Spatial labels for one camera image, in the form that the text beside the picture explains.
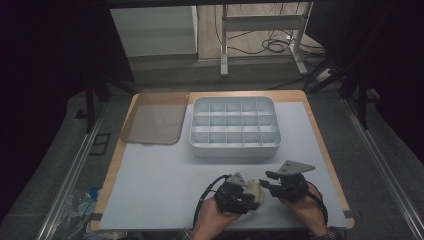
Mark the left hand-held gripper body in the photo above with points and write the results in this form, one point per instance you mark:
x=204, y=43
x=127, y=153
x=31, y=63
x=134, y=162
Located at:
x=231, y=196

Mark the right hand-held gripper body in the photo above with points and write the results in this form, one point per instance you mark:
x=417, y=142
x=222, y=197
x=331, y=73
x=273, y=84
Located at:
x=293, y=181

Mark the white compartment storage box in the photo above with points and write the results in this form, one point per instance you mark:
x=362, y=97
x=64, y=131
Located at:
x=235, y=125

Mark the person's left hand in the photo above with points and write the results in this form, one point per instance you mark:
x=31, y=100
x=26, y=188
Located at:
x=213, y=216

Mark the person's right hand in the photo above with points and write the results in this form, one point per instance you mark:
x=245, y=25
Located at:
x=305, y=210

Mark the white table mat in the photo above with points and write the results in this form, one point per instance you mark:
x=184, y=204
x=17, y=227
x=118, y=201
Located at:
x=160, y=186

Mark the black stand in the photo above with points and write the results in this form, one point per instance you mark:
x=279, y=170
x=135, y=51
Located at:
x=90, y=100
x=361, y=100

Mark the translucent grey box lid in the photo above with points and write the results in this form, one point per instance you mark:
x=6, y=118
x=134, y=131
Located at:
x=155, y=116

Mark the white power strip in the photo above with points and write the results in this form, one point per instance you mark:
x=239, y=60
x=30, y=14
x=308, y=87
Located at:
x=324, y=75

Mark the clear plastic bags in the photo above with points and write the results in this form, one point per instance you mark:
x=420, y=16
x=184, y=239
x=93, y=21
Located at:
x=80, y=210

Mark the white cabinet panel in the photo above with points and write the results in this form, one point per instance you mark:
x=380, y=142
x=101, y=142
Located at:
x=153, y=31

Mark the aluminium rail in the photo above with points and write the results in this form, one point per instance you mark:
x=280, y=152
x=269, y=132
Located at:
x=383, y=166
x=71, y=180

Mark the white metal table frame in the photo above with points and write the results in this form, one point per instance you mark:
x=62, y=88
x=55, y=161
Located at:
x=263, y=23

